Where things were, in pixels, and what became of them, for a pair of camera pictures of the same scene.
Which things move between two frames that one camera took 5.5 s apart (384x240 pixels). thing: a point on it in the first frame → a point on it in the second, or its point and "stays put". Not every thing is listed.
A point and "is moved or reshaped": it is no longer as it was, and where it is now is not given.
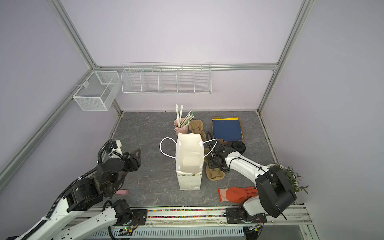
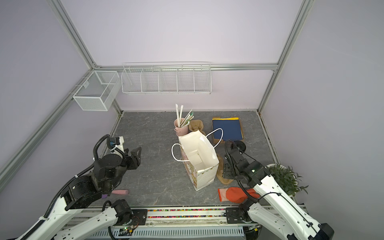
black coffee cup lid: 239,146 stays put
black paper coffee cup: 239,146 stays put
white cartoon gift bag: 189,156 is moved or reshaped
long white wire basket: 170,77 stays put
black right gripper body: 212,161 → 229,173
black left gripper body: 132,164 stays put
